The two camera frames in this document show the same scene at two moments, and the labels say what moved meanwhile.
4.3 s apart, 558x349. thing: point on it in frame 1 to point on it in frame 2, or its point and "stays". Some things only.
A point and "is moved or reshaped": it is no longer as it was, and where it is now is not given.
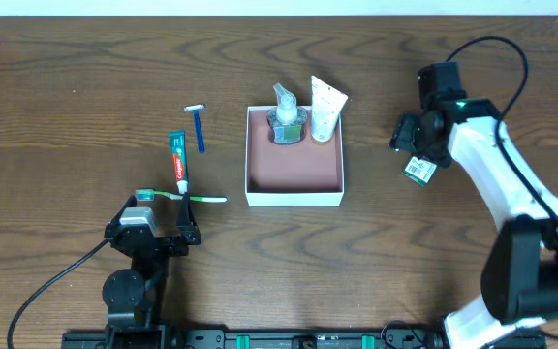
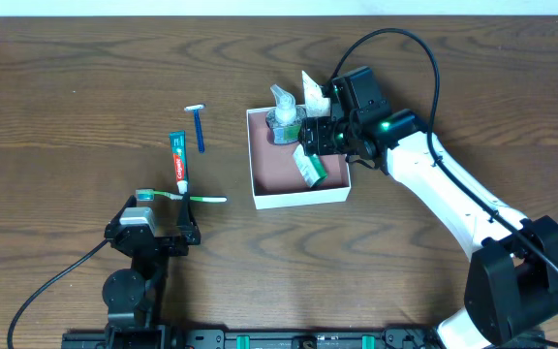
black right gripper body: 402,134 to 315,134
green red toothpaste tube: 179,159 stays
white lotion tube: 326,105 is moved or reshaped
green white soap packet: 419,171 is moved or reshaped
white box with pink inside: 308,173 stays
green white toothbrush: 147,195 stays
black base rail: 260,339 stays
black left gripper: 161,237 stays
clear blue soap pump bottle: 287,119 stays
